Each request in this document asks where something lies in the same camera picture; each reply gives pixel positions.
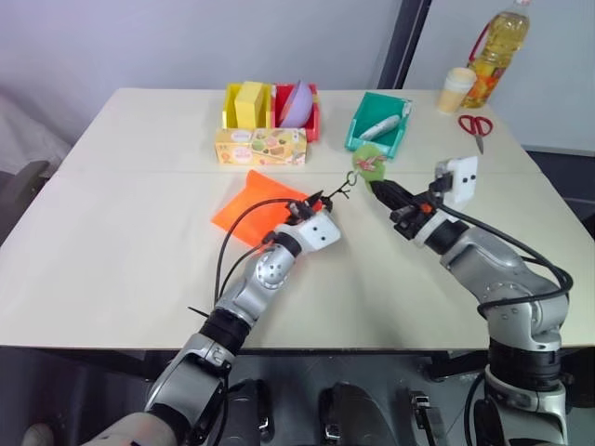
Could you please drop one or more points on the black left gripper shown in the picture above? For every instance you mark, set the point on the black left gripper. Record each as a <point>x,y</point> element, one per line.
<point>302,213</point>

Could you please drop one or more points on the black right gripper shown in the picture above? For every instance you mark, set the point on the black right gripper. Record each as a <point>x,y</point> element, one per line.
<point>411,216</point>

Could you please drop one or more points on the green fuzzy scrunchie with ribbon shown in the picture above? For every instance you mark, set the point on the green fuzzy scrunchie with ribbon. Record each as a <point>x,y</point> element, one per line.
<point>372,174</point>

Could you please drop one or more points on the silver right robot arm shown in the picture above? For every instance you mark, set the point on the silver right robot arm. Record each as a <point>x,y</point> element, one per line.
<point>488,260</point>

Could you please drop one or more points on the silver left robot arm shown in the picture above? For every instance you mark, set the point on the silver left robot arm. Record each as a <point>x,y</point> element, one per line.
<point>269,274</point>

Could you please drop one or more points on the white pen-shaped tube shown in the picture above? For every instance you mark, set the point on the white pen-shaped tube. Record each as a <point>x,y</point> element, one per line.
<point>379,127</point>

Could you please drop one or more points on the red plastic bin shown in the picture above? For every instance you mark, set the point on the red plastic bin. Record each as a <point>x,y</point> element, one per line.
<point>313,125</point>

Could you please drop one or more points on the printed cardboard carton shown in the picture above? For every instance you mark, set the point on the printed cardboard carton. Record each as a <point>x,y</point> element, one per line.
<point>260,146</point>

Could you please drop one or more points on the green plastic bin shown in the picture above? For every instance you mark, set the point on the green plastic bin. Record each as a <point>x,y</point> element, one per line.
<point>372,109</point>

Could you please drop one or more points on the purple plastic bowl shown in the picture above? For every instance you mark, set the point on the purple plastic bowl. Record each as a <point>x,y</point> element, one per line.
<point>297,104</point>

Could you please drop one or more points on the yellow sponge block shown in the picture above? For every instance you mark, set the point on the yellow sponge block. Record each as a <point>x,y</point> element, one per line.
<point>248,102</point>

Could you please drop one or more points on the beige paper cup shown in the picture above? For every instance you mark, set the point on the beige paper cup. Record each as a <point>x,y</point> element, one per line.
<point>455,90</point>

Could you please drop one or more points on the yellow plastic bin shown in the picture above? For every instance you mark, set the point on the yellow plastic bin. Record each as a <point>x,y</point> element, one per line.
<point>230,107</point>

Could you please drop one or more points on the cooking oil bottle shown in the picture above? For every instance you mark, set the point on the cooking oil bottle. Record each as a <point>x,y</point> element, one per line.
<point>499,42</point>

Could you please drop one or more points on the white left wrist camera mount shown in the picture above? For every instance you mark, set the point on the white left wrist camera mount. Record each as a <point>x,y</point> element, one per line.
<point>321,234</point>

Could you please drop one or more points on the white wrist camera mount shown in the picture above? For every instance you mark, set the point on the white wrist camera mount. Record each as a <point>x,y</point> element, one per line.
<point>462,181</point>
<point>321,234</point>

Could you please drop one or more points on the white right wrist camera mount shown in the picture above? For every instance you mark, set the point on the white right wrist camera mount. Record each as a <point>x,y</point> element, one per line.
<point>462,181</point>

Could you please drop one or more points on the dark vertical wall post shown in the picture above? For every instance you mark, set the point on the dark vertical wall post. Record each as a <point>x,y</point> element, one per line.
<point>404,42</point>

